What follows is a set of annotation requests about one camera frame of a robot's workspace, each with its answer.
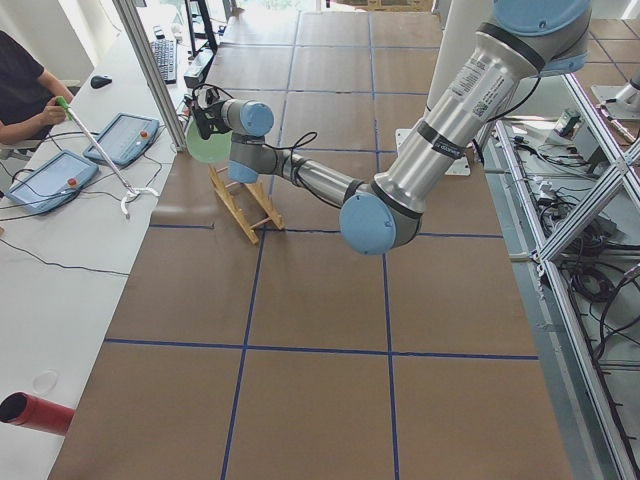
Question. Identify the light green ceramic plate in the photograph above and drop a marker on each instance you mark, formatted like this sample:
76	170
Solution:
214	150

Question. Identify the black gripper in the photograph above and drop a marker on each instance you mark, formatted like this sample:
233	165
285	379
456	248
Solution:
210	121

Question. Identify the wooden plate rack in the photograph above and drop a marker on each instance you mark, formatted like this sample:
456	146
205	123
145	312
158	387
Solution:
249	204

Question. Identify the seated person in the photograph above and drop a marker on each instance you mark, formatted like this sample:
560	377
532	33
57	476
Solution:
29	93

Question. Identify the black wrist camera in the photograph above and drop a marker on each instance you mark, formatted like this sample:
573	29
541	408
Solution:
206	97

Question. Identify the black keyboard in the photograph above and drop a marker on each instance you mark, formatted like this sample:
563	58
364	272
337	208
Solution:
165	55

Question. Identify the blue teach pendant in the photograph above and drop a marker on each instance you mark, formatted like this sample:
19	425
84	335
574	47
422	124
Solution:
56	182
127	137

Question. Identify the black computer mouse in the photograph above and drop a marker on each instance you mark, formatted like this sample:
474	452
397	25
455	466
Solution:
100	81

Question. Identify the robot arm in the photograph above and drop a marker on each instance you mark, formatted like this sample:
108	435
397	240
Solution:
518	40

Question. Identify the aluminium frame post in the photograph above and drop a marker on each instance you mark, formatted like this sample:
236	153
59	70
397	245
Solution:
136	33

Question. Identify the red cylinder bottle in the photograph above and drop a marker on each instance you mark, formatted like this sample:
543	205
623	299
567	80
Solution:
28	411

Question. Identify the near blue teach pendant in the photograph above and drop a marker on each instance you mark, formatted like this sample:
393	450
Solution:
56	182

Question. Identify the far blue teach pendant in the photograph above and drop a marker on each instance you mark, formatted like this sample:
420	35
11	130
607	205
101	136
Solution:
127	137

